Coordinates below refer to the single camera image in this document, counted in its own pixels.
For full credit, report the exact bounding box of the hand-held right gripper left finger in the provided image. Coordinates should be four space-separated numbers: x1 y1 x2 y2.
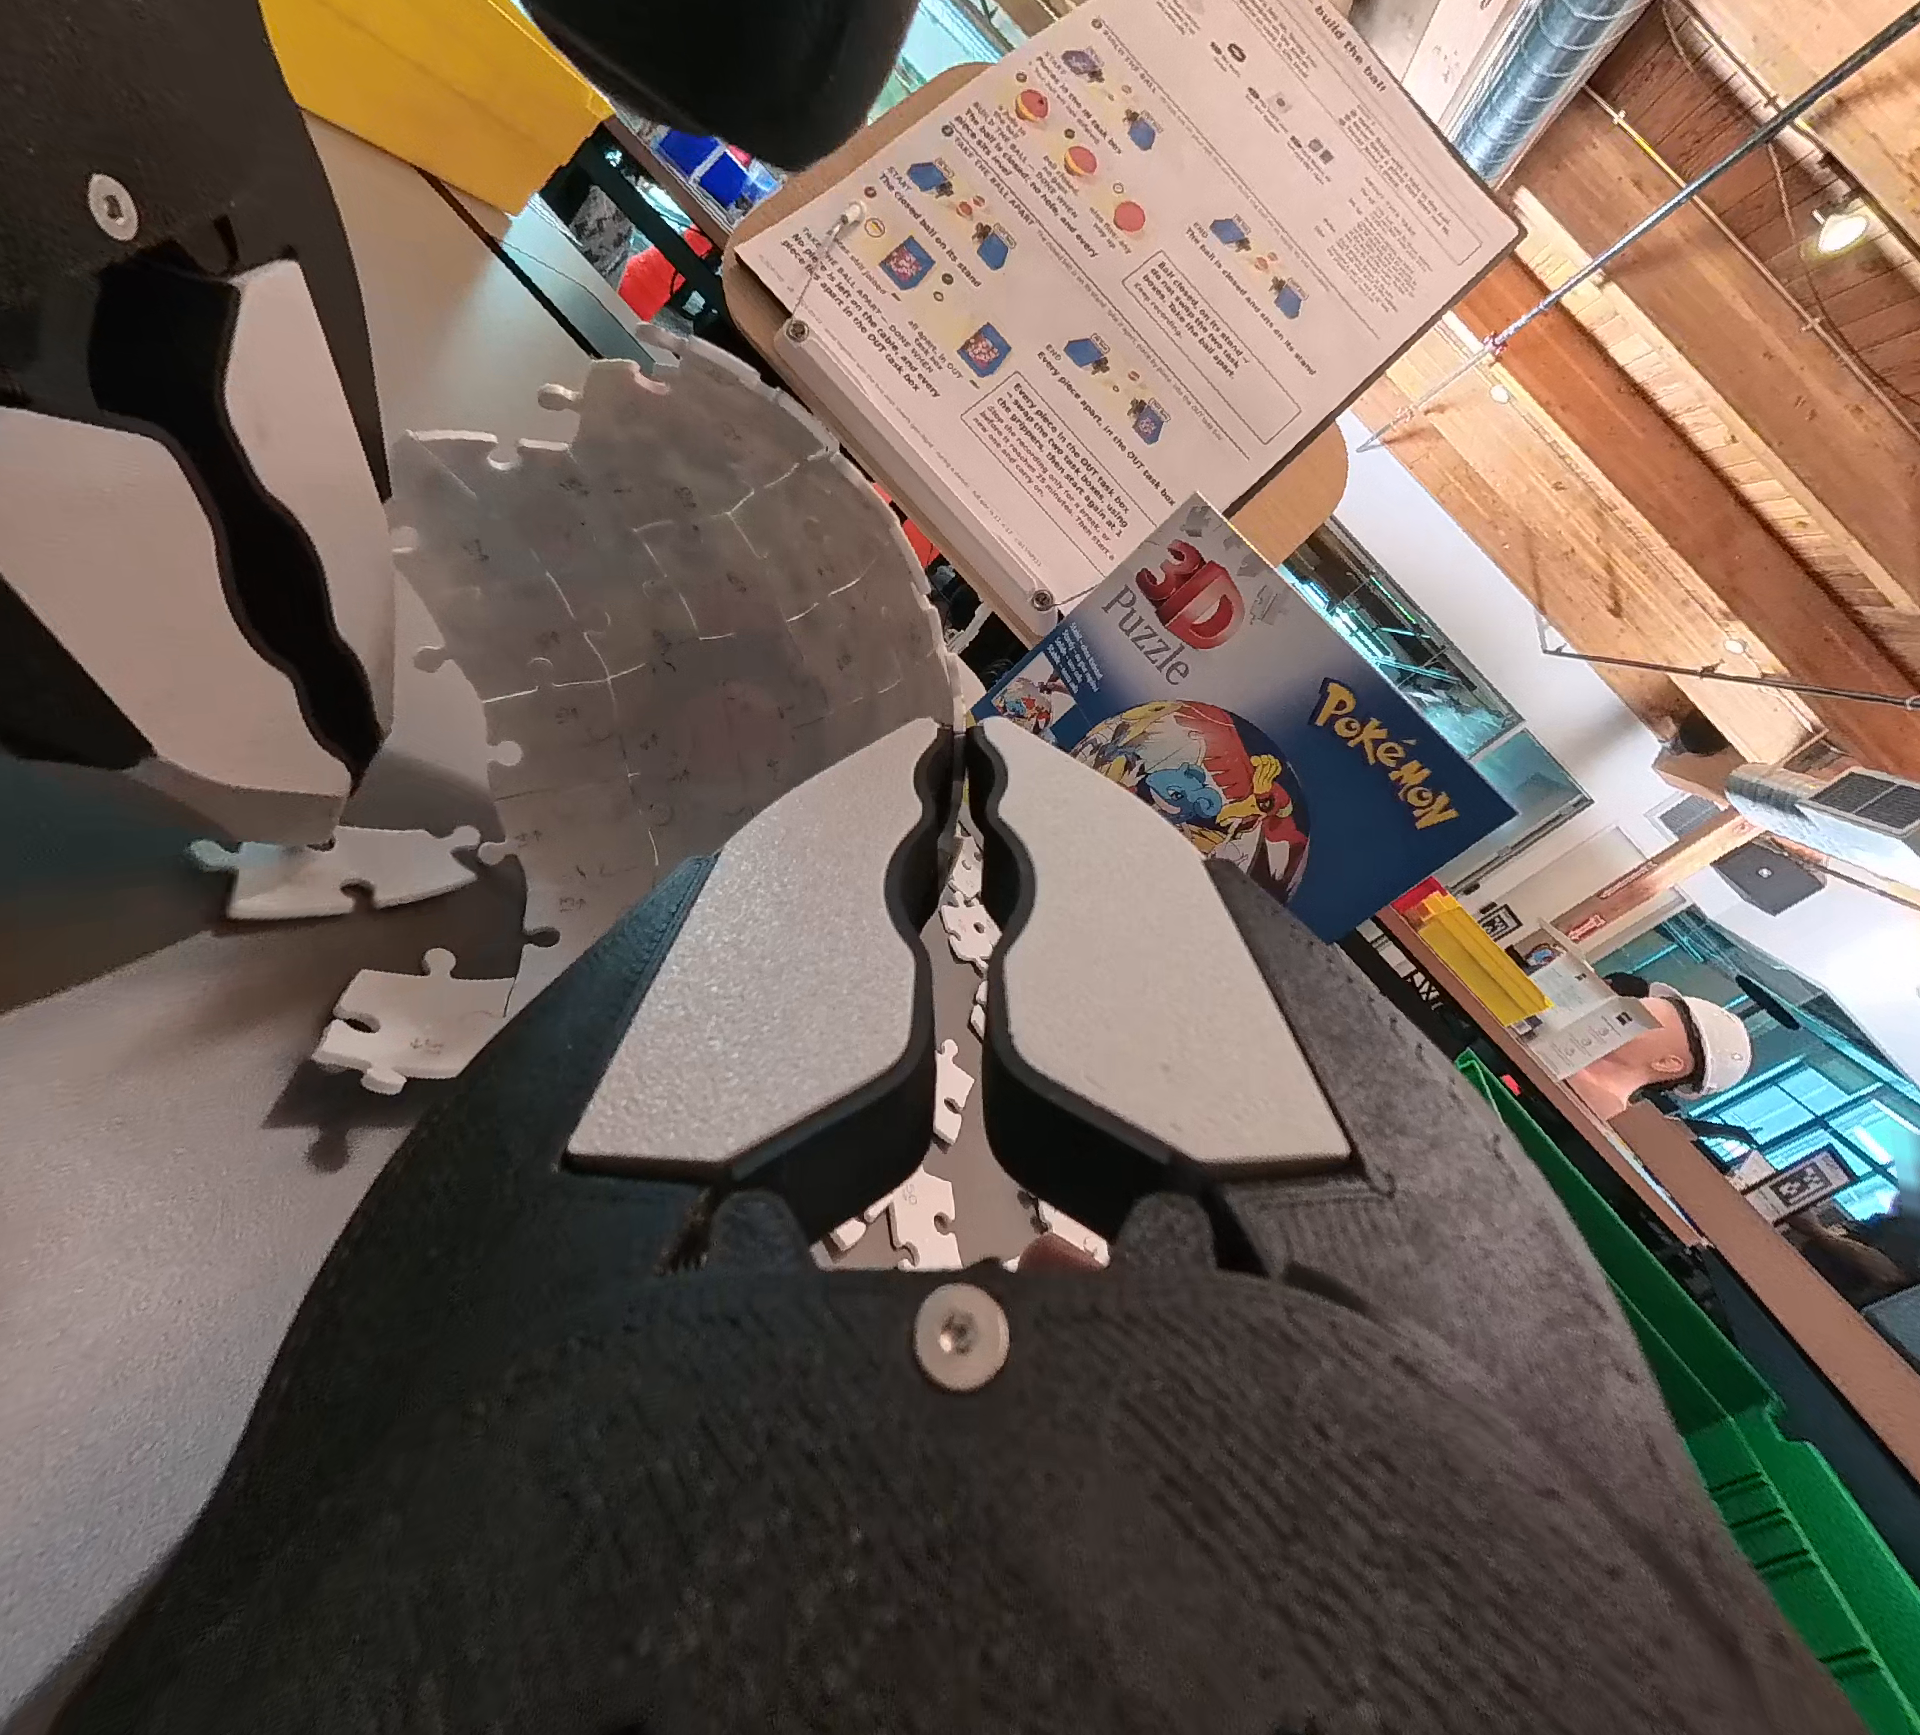
565 719 961 1232

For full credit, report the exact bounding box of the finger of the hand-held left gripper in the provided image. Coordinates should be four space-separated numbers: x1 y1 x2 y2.
0 407 354 849
90 257 396 779

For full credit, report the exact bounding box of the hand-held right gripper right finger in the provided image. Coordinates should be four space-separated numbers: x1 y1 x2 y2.
966 719 1351 1240

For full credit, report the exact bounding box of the pile of puzzle pieces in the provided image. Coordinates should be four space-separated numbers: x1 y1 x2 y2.
815 827 1120 1274

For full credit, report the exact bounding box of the white puzzle piece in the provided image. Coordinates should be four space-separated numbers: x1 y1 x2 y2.
194 823 511 923
309 947 520 1095

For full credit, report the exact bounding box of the partly built puzzle ball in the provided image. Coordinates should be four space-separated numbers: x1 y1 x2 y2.
382 325 977 1001

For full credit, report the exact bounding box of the blue puzzle box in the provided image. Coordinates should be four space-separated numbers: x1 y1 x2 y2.
971 493 1517 945

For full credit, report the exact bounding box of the yellow plastic bin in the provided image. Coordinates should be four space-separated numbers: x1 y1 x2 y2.
179 0 614 213

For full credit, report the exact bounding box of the stack of small yellow bins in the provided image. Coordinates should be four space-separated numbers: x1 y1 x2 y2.
1402 887 1553 1023

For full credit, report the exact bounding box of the orange traffic cone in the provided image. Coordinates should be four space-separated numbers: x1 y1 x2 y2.
618 241 713 327

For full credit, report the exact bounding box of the green plastic bin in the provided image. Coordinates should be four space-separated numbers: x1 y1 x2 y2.
1462 1051 1787 1442
1663 1396 1920 1690

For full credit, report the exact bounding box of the wooden table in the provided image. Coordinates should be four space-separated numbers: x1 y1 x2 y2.
1380 901 1920 1436

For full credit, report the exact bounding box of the white instruction sheet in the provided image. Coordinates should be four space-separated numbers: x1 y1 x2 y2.
734 0 1524 619

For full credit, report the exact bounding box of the black wall speaker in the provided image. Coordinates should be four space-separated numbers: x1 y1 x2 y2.
1713 839 1829 915

